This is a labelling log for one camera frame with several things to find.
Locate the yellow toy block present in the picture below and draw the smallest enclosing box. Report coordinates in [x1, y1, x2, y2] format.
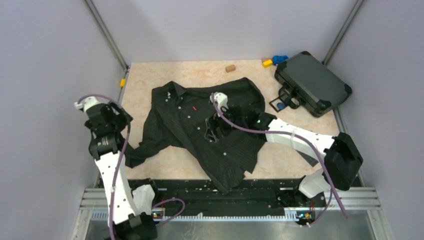
[262, 59, 273, 68]

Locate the dark grey hard case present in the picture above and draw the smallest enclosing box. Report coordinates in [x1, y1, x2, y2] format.
[274, 51, 353, 118]

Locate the black square frame brooch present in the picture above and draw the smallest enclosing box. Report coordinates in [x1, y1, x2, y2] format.
[269, 95, 289, 113]

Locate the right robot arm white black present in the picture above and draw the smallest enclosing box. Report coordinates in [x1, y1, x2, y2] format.
[205, 92, 364, 206]

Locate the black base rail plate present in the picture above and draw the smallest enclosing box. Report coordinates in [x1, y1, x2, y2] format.
[125, 178, 362, 220]

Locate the dark grey studded baseplate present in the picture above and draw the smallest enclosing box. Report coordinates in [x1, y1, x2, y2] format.
[297, 151, 319, 167]

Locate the brown wooden block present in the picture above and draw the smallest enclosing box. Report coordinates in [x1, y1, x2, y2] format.
[225, 64, 236, 73]

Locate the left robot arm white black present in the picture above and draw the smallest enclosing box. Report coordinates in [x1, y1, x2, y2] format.
[74, 94, 161, 240]

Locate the small yellow clip block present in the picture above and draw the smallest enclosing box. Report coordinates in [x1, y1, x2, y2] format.
[119, 78, 126, 88]

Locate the black pinstriped shirt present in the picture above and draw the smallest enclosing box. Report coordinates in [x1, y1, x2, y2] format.
[125, 77, 266, 194]

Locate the blue toy piece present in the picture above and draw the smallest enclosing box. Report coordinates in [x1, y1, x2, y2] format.
[271, 55, 289, 66]

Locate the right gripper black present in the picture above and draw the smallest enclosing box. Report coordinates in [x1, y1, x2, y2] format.
[205, 103, 247, 142]

